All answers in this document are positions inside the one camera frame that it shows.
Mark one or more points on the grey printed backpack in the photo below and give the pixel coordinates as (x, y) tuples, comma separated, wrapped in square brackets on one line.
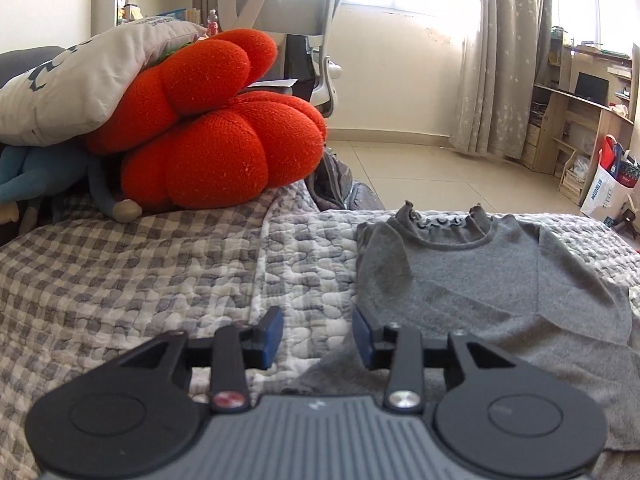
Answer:
[(335, 180)]

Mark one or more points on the blue plush toy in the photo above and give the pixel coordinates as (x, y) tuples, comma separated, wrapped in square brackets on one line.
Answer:
[(45, 170)]

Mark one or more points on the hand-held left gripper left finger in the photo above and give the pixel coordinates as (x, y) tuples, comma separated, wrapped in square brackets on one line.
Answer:
[(270, 336)]

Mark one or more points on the white shopping bag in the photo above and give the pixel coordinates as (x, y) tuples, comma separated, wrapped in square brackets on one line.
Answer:
[(607, 190)]

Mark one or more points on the grey checkered quilt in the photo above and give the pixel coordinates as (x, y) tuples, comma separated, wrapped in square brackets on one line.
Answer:
[(125, 270)]

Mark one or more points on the dark grey sofa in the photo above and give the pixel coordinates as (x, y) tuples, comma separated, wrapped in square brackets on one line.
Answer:
[(25, 62)]

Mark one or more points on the wooden desk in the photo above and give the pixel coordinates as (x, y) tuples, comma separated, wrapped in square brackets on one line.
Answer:
[(560, 125)]

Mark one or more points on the white printed pillow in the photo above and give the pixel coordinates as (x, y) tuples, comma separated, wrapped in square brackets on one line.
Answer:
[(85, 80)]

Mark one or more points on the red drink bottle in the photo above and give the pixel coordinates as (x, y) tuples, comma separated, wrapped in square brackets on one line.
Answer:
[(212, 22)]

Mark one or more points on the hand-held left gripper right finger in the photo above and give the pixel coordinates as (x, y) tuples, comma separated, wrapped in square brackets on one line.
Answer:
[(361, 336)]

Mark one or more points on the beige star curtain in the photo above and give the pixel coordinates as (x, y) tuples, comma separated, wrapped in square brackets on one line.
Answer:
[(500, 60)]

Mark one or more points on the white paper sheet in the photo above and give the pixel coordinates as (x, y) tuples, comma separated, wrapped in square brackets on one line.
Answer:
[(272, 83)]

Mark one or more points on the black laptop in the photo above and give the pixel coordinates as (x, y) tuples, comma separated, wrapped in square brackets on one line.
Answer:
[(591, 86)]

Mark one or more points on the orange pumpkin cushion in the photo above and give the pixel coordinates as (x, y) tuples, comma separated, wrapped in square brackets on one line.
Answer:
[(200, 80), (230, 155)]

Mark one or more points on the grey sweater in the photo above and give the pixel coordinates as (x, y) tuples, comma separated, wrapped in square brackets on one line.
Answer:
[(475, 280)]

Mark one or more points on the white office chair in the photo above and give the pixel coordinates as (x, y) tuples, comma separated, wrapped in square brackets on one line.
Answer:
[(305, 15)]

